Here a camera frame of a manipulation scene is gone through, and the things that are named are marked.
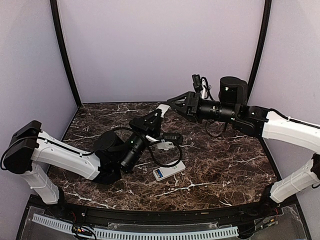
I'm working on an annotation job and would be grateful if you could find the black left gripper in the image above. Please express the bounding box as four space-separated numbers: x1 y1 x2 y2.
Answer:
120 108 163 172

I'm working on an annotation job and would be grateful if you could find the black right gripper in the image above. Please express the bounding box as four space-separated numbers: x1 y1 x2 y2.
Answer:
167 90 239 124

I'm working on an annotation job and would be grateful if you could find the white battery cover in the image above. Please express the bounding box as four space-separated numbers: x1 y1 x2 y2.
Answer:
156 104 170 118

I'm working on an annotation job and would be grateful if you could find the white remote control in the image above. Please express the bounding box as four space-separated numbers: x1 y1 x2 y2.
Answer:
152 161 186 182

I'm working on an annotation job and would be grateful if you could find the blue battery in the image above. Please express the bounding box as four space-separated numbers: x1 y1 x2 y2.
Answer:
154 169 163 178

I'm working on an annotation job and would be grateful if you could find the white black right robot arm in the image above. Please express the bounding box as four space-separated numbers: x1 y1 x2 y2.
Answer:
167 74 320 217

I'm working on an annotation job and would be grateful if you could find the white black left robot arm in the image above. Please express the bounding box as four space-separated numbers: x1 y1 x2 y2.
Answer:
0 108 165 218

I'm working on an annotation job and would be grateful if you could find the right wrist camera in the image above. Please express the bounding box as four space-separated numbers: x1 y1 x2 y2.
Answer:
191 74 214 101

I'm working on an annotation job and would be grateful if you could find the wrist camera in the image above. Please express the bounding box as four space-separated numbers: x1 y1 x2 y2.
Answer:
146 132 184 151
191 74 214 101

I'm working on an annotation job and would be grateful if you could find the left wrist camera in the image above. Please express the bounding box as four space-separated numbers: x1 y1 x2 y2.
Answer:
146 132 184 151

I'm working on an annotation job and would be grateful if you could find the black front rail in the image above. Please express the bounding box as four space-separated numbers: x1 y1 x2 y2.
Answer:
40 202 283 227

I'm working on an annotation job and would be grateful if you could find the black right corner frame post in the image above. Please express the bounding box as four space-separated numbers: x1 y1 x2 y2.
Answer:
247 0 273 101

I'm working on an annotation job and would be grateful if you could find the black corner frame post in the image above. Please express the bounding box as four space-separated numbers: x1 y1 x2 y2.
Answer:
247 0 273 101
49 0 82 108

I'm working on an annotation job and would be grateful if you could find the white slotted cable duct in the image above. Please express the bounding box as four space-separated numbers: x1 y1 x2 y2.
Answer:
32 213 239 240

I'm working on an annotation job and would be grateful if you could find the black left corner frame post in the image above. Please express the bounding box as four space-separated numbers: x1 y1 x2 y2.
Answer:
49 0 82 108

